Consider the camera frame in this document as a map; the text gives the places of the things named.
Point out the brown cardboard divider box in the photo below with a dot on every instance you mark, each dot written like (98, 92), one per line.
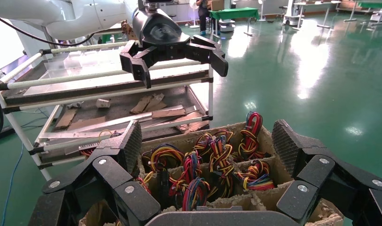
(178, 142)

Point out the green cloth covered table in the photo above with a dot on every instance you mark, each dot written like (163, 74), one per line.
(376, 4)
(234, 14)

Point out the brown cardboard carton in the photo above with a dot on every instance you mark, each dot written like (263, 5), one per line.
(216, 4)

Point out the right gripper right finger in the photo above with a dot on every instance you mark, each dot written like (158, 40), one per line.
(318, 168)

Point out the white table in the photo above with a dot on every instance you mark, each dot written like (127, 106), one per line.
(315, 3)

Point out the person in dark clothes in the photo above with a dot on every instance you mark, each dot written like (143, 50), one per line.
(203, 14)

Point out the white wheeled robot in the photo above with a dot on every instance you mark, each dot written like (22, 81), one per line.
(292, 17)

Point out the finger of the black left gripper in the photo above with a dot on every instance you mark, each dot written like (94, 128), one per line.
(136, 64)
(212, 54)

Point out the white paper cup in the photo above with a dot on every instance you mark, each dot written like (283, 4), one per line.
(103, 103)

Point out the white pipe frame rack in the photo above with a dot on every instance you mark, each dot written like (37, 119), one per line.
(100, 89)

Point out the white standing fan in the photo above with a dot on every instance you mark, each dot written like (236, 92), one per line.
(194, 4)
(261, 11)

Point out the white machine base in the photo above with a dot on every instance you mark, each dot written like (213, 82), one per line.
(380, 16)

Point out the clear plastic tray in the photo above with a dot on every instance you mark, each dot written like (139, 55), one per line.
(85, 62)

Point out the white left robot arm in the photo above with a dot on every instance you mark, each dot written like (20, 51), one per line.
(69, 15)

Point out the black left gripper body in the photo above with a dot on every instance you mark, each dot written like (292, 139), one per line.
(159, 31)

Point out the brown cardboard scrap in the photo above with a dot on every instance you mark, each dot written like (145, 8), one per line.
(86, 123)
(156, 101)
(192, 124)
(141, 104)
(169, 113)
(66, 118)

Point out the small grey pipe fitting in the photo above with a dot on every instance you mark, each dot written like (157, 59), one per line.
(74, 105)

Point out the small white mobile robot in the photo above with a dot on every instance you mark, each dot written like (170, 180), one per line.
(226, 25)

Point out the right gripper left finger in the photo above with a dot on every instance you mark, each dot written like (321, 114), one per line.
(110, 174)

